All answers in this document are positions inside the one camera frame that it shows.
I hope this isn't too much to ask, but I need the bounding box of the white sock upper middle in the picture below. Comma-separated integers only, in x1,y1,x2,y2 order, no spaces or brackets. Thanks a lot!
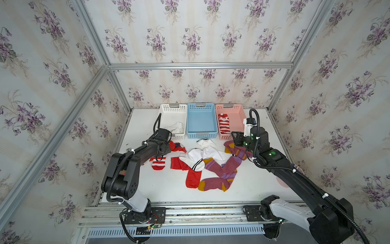
202,146,232,162

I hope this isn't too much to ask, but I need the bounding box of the blue plastic basket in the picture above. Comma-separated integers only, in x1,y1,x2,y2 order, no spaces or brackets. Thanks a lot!
186,103,218,139

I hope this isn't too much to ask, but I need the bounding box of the red white striped santa sock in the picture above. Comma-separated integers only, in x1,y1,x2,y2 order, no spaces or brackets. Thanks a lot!
217,113,231,135

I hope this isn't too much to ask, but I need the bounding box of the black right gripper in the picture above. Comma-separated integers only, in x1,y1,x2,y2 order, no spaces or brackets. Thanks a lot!
231,129,261,157

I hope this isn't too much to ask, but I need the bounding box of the red snowflake sock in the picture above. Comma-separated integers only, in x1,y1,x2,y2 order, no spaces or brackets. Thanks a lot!
169,141,187,153

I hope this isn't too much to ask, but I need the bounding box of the purple striped sock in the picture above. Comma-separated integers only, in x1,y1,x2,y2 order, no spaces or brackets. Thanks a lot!
204,156,242,181

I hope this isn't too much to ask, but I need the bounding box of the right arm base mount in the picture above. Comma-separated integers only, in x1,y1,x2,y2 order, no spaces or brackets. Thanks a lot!
242,204,284,223

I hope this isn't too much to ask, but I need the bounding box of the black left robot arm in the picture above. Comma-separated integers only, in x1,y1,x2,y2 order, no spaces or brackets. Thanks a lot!
101,114,172,219

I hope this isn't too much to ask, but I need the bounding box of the small white ankle sock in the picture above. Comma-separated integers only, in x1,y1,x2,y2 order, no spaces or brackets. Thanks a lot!
166,122,184,134

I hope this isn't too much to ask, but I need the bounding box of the white plastic basket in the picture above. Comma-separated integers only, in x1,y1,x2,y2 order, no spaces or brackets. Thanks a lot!
153,103,187,140

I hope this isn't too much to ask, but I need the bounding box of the pink plastic basket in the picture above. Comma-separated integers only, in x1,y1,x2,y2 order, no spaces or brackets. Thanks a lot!
215,104,247,140

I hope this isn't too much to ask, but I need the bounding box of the plain red sock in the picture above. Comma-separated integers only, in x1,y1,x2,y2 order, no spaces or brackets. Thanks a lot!
170,157,202,189

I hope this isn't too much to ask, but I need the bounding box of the purple yellow sock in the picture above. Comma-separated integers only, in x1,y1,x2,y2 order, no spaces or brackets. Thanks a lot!
223,140,253,161
198,170,237,192

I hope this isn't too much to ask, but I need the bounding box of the pink round object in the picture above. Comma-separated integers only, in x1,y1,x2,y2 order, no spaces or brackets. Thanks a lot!
276,177,289,188

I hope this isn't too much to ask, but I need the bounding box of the purple yellow sock front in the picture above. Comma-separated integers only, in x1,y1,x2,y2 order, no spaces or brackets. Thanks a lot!
198,170,237,192

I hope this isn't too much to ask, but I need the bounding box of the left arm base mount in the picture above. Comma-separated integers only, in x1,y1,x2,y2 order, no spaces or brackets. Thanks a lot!
119,207,167,225

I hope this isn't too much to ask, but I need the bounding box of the aluminium rail front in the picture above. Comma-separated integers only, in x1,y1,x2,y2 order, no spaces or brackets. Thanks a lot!
78,201,261,228

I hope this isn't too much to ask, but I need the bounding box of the white sock with black stripes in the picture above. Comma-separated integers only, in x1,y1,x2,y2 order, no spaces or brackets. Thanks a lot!
179,148,205,172

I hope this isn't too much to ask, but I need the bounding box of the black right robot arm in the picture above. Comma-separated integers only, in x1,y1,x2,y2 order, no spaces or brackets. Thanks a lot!
231,108,370,244

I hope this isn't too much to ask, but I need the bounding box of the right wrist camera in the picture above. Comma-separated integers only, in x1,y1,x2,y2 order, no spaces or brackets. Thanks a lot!
243,118,254,137

